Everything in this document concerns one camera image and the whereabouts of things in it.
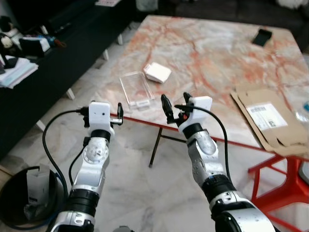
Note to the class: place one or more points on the red plastic stool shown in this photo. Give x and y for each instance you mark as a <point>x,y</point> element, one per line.
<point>285,191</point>

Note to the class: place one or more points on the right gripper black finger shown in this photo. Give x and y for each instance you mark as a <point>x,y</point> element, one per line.
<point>166,106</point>
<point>187,98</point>

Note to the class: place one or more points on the black and white plush toy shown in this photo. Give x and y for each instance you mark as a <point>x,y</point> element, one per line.
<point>8,34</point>

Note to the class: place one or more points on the dark sofa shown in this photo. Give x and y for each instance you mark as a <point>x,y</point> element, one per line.
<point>231,9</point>

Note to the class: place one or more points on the stack of white papers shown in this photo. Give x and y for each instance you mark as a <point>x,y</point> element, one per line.
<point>17,72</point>

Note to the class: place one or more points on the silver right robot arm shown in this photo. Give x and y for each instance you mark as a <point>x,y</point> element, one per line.
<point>205,150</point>

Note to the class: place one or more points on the flat cardboard box with label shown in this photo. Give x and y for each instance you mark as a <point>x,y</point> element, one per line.
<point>275,133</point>

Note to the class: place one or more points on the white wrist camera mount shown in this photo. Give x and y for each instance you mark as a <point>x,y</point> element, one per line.
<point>101,113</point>
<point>200,104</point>

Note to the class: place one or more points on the long black cabinet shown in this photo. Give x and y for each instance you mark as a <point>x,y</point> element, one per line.
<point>67,63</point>

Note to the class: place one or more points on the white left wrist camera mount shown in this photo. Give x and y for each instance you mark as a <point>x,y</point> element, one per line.
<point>101,113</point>

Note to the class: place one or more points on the clear plastic container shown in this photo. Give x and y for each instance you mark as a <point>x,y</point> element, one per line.
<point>136,89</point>

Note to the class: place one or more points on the black box with white label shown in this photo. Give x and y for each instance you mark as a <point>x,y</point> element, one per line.
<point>35,46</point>

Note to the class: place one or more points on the small white box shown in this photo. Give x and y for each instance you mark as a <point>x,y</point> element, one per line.
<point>157,72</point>

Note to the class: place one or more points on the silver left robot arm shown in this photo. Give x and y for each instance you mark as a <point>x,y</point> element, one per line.
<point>91,164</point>

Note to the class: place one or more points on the grey flat object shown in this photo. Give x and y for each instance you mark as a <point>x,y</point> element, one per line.
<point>305,170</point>

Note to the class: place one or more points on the clear plastic bottle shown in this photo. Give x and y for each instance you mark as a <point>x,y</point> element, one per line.
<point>304,113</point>

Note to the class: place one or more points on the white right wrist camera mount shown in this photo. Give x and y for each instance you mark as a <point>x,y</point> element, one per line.
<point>200,104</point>

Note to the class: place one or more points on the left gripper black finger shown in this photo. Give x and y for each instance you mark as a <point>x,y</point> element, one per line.
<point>120,111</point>
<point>86,121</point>

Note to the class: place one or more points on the small black pouch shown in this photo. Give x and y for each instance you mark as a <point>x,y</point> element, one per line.
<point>262,37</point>

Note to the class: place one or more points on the black metal table leg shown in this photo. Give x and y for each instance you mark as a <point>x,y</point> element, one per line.
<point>155,147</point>

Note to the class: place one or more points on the blue-rimmed bin with black bag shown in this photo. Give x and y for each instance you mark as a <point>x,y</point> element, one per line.
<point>19,193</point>

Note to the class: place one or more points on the white fluffy pillow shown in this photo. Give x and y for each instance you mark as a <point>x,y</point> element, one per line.
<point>294,3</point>

